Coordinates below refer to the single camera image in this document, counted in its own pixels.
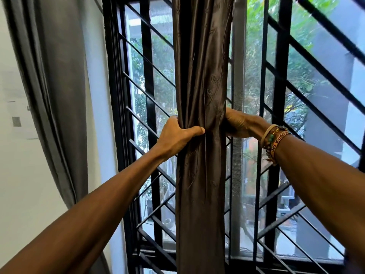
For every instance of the person's right hand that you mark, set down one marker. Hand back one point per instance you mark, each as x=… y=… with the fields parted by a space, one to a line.
x=245 y=125

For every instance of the person's left hand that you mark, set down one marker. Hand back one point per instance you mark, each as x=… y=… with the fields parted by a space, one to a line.
x=176 y=136

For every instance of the dark brown curtain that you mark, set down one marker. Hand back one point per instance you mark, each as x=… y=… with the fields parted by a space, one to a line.
x=199 y=54

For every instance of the grey curtain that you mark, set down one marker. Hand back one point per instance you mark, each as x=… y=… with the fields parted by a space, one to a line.
x=62 y=82

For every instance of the person's left forearm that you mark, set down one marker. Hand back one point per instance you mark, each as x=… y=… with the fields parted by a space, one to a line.
x=85 y=214

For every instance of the person's right forearm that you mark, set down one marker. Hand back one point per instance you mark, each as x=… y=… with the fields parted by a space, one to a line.
x=328 y=182

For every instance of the grey outdoor building wall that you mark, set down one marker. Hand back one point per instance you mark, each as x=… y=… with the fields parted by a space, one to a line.
x=328 y=97

